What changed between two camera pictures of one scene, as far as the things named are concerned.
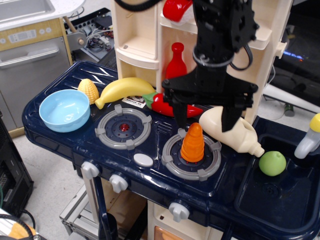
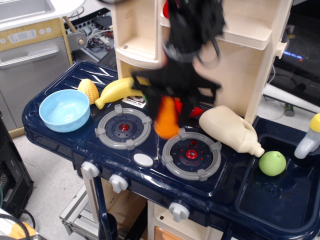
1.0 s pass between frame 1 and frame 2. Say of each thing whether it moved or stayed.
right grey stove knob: stayed
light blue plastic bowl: stayed
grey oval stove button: stayed
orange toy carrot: moved
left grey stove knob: stayed
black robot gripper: moved
